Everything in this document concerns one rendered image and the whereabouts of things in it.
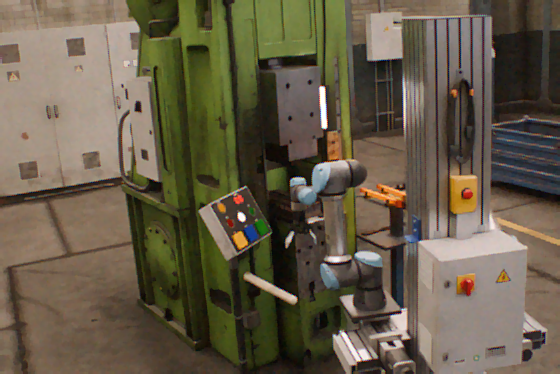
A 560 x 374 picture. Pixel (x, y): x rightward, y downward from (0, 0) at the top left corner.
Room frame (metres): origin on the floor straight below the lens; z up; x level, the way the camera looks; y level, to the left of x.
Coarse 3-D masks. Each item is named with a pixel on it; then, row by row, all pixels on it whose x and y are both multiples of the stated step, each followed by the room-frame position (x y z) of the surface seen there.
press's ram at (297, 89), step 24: (264, 72) 3.55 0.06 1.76; (288, 72) 3.51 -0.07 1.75; (312, 72) 3.60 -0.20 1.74; (264, 96) 3.56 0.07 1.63; (288, 96) 3.51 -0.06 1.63; (312, 96) 3.60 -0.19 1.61; (264, 120) 3.58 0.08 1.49; (288, 120) 3.50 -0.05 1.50; (312, 120) 3.59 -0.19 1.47; (288, 144) 3.50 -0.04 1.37
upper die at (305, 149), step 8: (296, 144) 3.52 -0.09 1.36; (304, 144) 3.56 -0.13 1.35; (312, 144) 3.59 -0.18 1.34; (272, 152) 3.62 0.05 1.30; (280, 152) 3.55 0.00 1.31; (288, 152) 3.49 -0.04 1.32; (296, 152) 3.52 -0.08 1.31; (304, 152) 3.55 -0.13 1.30; (312, 152) 3.59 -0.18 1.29; (288, 160) 3.50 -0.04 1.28
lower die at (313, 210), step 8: (280, 192) 3.84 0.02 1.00; (288, 192) 3.85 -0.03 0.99; (272, 200) 3.74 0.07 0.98; (280, 200) 3.70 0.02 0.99; (288, 200) 3.68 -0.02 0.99; (272, 208) 3.66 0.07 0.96; (280, 208) 3.59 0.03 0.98; (288, 208) 3.56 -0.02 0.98; (312, 208) 3.57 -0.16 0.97; (288, 216) 3.53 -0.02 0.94; (312, 216) 3.57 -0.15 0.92
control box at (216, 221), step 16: (240, 192) 3.23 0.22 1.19; (208, 208) 3.01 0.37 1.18; (240, 208) 3.16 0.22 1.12; (256, 208) 3.25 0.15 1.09; (208, 224) 3.01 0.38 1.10; (224, 224) 3.00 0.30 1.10; (240, 224) 3.08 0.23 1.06; (224, 240) 2.97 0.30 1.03; (256, 240) 3.10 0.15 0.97; (224, 256) 2.97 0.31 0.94
